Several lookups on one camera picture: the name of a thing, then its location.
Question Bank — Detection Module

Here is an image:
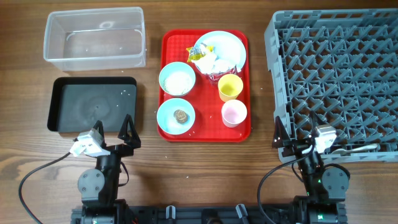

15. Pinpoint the pink plastic cup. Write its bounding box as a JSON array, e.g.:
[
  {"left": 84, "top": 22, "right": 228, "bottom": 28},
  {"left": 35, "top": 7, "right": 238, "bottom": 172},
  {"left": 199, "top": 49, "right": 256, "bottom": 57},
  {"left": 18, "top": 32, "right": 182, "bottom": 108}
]
[{"left": 221, "top": 100, "right": 248, "bottom": 128}]

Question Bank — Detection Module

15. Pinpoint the clear plastic waste bin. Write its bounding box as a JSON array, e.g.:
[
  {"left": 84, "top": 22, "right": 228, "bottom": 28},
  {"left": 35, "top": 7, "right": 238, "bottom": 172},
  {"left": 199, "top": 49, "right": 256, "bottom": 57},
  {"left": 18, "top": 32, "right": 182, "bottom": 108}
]
[{"left": 43, "top": 7, "right": 146, "bottom": 72}]

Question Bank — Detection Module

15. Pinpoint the white paper napkin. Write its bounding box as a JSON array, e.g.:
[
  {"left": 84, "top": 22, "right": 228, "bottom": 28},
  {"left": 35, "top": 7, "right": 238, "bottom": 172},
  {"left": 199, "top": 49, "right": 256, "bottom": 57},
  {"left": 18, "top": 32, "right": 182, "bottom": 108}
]
[{"left": 191, "top": 50, "right": 236, "bottom": 75}]

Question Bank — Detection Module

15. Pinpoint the yellow plastic cup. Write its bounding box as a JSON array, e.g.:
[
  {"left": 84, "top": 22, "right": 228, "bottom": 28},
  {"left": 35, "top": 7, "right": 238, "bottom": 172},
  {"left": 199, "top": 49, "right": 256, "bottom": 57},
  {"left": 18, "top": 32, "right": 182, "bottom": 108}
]
[{"left": 218, "top": 74, "right": 244, "bottom": 102}]

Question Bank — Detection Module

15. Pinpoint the light blue plate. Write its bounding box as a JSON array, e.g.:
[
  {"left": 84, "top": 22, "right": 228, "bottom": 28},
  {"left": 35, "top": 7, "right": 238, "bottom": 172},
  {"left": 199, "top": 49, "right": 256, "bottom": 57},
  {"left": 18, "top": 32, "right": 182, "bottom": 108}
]
[{"left": 194, "top": 30, "right": 247, "bottom": 73}]

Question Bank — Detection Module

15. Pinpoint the red serving tray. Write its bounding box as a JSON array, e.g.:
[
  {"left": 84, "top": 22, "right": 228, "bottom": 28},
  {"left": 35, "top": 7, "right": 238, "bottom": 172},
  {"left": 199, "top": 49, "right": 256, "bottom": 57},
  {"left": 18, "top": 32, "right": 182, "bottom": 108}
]
[{"left": 157, "top": 29, "right": 251, "bottom": 142}]

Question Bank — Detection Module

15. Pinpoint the light blue bowl with food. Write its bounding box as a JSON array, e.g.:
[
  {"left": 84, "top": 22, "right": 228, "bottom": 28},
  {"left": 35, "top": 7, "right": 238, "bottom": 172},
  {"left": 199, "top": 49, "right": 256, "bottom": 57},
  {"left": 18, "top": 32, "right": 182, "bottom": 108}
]
[{"left": 157, "top": 98, "right": 196, "bottom": 135}]

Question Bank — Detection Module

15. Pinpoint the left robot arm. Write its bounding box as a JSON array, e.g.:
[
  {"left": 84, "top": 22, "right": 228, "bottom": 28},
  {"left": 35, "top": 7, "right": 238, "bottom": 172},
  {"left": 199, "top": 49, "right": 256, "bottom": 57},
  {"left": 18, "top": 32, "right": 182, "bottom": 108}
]
[{"left": 70, "top": 114, "right": 141, "bottom": 224}]

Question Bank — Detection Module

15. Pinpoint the brown food scrap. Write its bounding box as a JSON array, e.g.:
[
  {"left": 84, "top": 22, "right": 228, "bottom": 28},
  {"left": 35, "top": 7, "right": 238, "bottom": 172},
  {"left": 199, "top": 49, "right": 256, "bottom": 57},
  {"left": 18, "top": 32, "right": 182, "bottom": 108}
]
[{"left": 174, "top": 110, "right": 189, "bottom": 124}]

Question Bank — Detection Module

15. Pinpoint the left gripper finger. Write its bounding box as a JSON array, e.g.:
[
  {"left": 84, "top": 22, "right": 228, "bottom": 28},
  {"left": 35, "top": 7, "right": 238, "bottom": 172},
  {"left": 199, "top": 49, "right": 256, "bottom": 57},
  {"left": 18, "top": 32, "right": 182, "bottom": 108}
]
[
  {"left": 118, "top": 114, "right": 141, "bottom": 148},
  {"left": 93, "top": 120, "right": 104, "bottom": 145}
]

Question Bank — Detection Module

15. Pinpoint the red snack wrapper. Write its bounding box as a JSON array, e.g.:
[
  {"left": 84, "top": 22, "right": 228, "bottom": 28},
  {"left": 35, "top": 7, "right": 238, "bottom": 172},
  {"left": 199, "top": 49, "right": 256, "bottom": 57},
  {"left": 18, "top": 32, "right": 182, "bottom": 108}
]
[{"left": 207, "top": 67, "right": 238, "bottom": 85}]

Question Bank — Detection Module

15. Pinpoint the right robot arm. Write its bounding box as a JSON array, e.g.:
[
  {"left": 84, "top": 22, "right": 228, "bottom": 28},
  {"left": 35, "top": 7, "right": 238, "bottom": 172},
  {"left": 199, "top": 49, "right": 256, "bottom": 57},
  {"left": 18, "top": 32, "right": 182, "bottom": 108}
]
[{"left": 272, "top": 112, "right": 350, "bottom": 224}]

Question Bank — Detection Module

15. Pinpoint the spoon in rack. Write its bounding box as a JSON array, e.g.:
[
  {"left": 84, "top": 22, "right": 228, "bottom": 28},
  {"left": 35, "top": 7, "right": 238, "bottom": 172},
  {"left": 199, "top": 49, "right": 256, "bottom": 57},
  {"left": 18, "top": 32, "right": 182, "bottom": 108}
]
[{"left": 331, "top": 144, "right": 379, "bottom": 155}]

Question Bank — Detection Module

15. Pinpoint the yellow snack wrapper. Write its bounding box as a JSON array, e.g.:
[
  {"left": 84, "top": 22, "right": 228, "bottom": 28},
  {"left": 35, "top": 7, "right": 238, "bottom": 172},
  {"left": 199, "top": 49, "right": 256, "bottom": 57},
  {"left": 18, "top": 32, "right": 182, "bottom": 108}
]
[{"left": 186, "top": 43, "right": 214, "bottom": 62}]

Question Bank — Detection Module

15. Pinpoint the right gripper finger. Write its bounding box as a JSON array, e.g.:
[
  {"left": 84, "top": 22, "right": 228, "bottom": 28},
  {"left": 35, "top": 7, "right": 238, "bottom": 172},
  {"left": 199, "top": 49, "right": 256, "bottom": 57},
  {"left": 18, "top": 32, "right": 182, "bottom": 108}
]
[
  {"left": 309, "top": 111, "right": 326, "bottom": 138},
  {"left": 272, "top": 116, "right": 292, "bottom": 148}
]

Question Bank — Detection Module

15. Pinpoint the grey dishwasher rack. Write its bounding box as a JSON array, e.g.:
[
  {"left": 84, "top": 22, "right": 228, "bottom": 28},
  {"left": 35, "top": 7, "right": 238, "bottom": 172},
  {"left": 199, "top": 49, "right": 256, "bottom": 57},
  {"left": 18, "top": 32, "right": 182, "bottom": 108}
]
[{"left": 264, "top": 8, "right": 397, "bottom": 163}]

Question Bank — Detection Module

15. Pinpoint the black waste tray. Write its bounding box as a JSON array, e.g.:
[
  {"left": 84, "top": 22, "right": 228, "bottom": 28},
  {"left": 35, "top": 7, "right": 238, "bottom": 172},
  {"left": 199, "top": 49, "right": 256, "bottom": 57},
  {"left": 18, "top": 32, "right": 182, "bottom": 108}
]
[{"left": 47, "top": 77, "right": 137, "bottom": 133}]

